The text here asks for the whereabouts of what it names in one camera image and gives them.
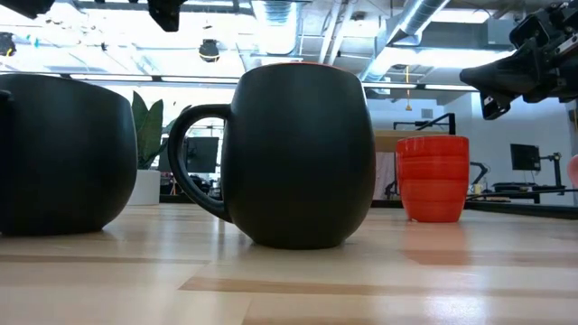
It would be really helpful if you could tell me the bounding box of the orange ribbed mug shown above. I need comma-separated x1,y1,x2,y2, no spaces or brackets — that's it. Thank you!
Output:
396,135,471,224

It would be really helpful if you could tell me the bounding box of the snake plant in white pot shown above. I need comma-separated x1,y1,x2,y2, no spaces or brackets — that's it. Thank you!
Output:
127,89,191,207

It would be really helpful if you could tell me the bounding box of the matte black mug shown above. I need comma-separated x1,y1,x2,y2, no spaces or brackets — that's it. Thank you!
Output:
0,73,139,237

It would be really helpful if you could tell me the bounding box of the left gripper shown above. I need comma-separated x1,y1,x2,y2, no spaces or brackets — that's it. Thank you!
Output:
0,0,56,20

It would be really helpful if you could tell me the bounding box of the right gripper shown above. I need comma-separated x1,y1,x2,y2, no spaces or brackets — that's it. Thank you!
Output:
460,0,578,121

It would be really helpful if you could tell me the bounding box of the black dome ceiling fixture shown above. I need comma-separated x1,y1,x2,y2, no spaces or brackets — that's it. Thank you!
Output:
198,38,221,64

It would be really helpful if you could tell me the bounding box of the black computer monitor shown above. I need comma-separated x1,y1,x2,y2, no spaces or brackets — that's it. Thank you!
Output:
184,136,220,174
509,143,542,172

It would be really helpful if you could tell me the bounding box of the black mug with orange interior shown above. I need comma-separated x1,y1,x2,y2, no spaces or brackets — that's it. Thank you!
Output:
166,61,377,250

